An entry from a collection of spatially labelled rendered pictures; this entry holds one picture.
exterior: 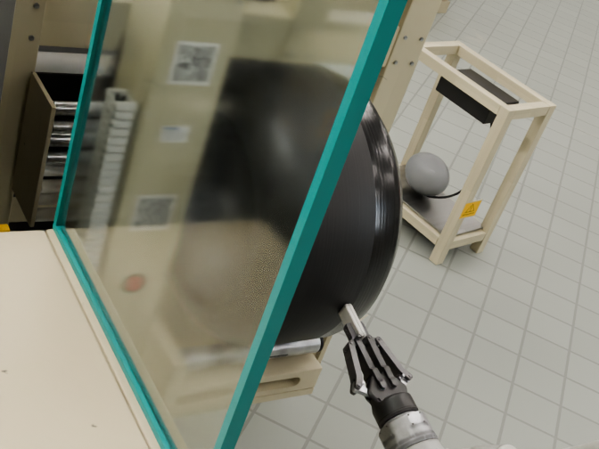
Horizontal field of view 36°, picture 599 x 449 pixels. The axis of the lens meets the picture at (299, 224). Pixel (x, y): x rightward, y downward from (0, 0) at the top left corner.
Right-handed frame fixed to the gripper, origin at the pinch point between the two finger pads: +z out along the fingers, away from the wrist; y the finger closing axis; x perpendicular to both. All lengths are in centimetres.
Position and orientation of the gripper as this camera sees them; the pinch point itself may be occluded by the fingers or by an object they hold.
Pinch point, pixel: (352, 323)
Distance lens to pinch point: 172.0
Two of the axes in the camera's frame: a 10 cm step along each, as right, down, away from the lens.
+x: -4.0, 6.3, 6.6
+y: -8.3, 0.5, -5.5
